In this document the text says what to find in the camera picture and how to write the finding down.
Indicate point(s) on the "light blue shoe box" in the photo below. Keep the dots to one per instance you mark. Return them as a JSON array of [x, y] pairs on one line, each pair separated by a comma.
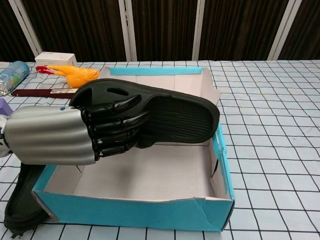
[[140, 180]]

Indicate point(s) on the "dark red folded fan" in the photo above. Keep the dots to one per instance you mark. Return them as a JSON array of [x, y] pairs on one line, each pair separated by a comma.
[[27, 93]]

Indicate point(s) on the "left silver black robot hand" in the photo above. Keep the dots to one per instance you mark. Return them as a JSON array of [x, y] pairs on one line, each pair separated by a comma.
[[50, 135]]

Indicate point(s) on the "yellow rubber chicken toy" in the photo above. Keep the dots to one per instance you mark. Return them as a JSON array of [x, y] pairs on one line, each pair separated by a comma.
[[80, 76]]

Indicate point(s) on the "clear bottle blue label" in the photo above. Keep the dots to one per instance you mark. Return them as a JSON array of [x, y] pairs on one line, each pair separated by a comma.
[[12, 75]]

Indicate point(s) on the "black rubber slipper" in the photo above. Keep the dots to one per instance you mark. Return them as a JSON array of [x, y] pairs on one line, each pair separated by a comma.
[[180, 117], [22, 200]]

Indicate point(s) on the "purple foam cube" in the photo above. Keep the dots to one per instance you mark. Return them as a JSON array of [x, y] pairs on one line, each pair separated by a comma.
[[4, 106]]

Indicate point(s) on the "light blue checkered tablecloth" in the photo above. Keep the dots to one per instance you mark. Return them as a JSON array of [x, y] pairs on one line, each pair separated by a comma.
[[262, 125]]

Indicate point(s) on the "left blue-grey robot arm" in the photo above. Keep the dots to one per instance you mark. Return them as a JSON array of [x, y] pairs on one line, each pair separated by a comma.
[[3, 147]]

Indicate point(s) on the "white partition frame post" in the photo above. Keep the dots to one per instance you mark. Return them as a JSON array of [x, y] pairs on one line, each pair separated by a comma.
[[284, 30], [25, 27], [201, 30], [127, 30]]

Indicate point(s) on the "white small carton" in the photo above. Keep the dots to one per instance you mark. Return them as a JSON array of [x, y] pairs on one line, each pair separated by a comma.
[[55, 59]]

